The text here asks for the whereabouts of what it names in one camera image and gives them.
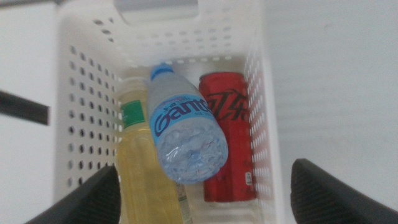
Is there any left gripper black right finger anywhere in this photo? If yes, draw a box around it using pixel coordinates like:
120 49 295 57
290 158 398 224

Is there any clear water bottle blue cap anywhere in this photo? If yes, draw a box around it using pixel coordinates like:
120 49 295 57
147 63 229 185

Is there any red soda can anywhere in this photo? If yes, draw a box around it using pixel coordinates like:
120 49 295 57
198 72 259 203

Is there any black flat bar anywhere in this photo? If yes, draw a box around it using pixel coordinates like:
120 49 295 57
0 90 50 126

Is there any white perforated plastic basket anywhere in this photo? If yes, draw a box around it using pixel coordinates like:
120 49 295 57
54 0 285 224

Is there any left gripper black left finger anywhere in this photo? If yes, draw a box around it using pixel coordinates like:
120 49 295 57
24 165 121 224

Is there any yellow tea bottle green label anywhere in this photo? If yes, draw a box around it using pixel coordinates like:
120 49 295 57
114 77 193 224

